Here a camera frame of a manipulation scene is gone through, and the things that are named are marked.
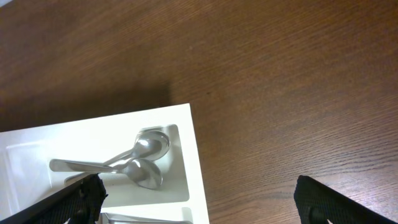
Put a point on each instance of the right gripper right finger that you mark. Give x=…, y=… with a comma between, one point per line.
x=317, y=203

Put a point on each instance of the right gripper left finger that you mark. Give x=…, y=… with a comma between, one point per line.
x=80, y=202

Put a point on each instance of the large steel spoon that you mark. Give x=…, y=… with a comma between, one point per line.
x=150, y=145
x=142, y=172

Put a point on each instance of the white cutlery tray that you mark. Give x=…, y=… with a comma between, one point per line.
x=26, y=177

